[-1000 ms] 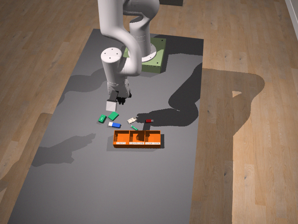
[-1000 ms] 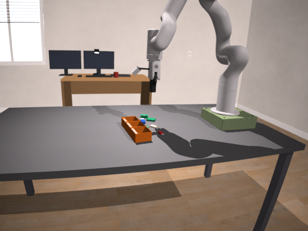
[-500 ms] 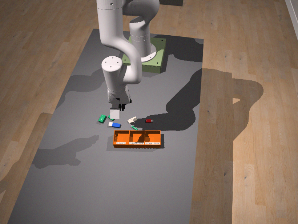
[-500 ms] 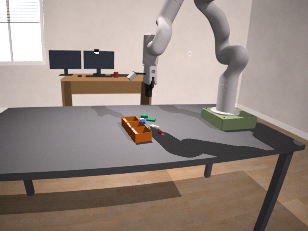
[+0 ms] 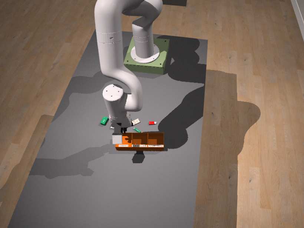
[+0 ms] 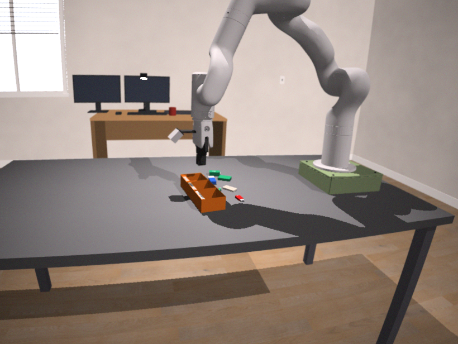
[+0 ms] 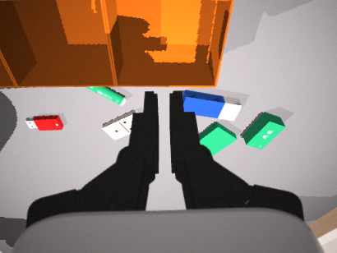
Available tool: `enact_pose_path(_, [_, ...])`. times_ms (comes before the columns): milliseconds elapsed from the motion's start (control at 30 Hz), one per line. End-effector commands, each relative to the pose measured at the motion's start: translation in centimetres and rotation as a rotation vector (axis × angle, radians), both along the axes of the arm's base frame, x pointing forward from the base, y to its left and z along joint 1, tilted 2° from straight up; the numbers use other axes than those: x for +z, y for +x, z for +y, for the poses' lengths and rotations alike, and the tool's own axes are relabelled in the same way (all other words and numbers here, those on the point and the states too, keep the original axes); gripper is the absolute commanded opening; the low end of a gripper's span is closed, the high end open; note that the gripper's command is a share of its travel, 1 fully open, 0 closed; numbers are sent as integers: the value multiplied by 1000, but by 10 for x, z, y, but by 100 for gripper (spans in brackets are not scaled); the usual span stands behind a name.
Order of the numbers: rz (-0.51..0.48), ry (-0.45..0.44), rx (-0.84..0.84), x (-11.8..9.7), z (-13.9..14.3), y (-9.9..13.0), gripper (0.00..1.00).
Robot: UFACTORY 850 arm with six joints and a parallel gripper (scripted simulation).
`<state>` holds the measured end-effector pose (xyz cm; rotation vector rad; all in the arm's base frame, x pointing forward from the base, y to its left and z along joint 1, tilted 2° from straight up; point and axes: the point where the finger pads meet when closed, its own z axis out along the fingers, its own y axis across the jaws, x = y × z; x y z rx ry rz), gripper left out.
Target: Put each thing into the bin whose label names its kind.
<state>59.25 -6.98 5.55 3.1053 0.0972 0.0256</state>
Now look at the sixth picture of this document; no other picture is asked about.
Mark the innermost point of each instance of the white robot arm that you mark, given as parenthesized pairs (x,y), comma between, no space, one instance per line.
(351,85)

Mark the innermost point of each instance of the beige domino tile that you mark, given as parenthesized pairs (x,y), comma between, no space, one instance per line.
(229,188)

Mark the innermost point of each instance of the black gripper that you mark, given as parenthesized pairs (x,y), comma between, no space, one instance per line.
(202,138)

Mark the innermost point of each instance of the orange rack of bins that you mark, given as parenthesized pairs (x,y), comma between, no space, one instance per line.
(202,192)

